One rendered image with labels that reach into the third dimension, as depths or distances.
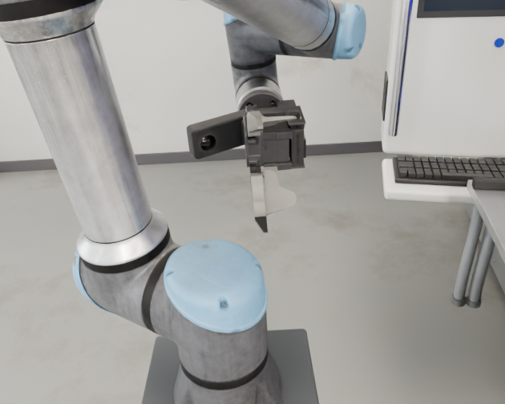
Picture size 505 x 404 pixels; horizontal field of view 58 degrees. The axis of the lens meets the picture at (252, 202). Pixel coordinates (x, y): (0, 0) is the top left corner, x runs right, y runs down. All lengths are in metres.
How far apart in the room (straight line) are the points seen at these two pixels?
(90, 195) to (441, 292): 1.82
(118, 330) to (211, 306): 1.52
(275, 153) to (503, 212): 0.51
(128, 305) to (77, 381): 1.30
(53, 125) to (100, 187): 0.08
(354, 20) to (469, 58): 0.69
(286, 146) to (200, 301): 0.24
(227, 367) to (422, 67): 0.97
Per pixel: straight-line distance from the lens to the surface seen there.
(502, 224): 0.94
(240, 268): 0.53
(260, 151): 0.61
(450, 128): 1.36
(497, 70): 1.34
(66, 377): 1.91
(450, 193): 1.19
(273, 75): 0.77
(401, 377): 1.79
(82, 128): 0.49
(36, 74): 0.48
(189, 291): 0.51
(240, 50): 0.74
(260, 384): 0.61
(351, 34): 0.66
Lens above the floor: 1.34
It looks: 29 degrees down
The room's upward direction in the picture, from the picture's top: 3 degrees counter-clockwise
